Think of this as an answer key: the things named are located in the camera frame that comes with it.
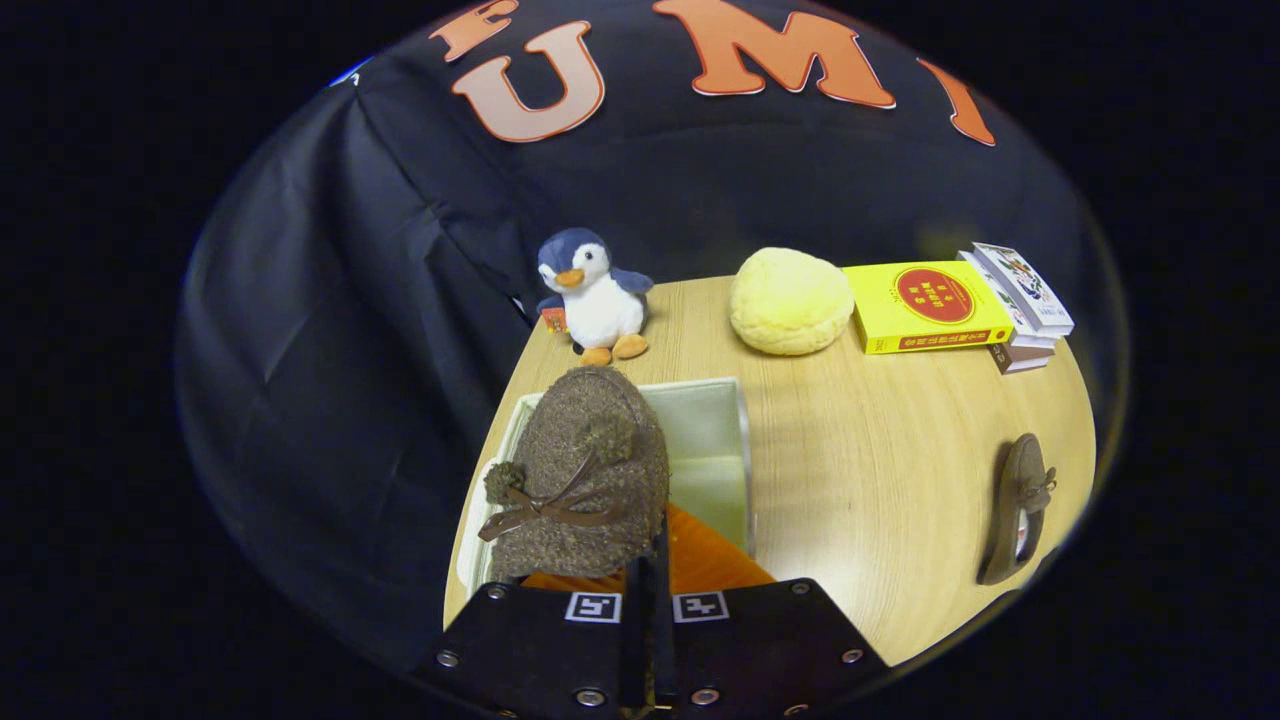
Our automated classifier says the blue white penguin plush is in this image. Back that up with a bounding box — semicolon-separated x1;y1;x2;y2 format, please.
535;228;656;367

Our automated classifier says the brown fuzzy shoe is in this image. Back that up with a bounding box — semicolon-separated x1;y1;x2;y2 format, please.
478;365;671;581
977;433;1059;586

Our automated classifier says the yellow round plush bun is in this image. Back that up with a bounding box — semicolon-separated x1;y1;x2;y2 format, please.
728;247;856;357

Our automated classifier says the brown book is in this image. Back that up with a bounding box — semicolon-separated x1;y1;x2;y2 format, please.
988;340;1052;375

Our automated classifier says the beige fabric storage box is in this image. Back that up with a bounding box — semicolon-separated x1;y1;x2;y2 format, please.
458;377;753;591

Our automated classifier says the yellow book with red circle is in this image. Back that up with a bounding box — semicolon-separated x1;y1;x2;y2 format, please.
842;260;1016;356

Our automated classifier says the black backdrop cloth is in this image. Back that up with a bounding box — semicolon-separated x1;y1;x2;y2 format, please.
175;0;1131;671

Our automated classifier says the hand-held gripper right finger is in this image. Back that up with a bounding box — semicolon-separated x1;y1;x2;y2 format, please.
654;503;891;720

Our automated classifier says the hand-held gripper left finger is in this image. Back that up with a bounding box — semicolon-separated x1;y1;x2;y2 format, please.
415;555;652;720

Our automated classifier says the white floral cover book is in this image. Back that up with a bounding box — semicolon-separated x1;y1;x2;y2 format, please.
972;241;1075;339

